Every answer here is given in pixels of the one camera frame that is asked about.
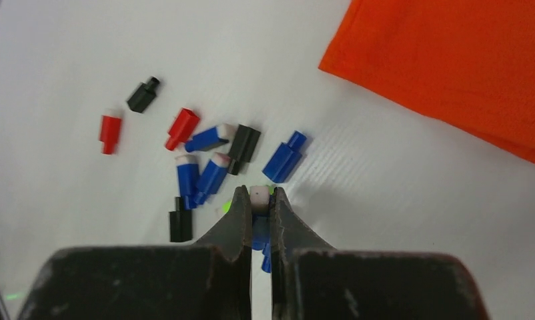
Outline blue pen cap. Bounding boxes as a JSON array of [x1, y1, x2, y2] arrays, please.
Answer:
[[184, 123, 236, 153]]

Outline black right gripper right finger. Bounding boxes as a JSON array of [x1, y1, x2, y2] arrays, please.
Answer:
[[270, 187, 489, 319]]

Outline green pen cap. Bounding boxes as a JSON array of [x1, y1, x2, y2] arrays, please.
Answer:
[[217, 186, 275, 214]]

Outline orange cloth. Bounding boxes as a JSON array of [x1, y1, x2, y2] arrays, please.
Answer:
[[319, 1, 535, 164]]

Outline red pen cap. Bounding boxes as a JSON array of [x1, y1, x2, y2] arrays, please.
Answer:
[[165, 108, 201, 151]]

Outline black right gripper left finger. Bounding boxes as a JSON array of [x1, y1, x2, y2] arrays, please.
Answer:
[[19, 186, 252, 319]]

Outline black pen cap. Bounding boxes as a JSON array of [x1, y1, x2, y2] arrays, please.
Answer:
[[227, 125, 261, 175]]

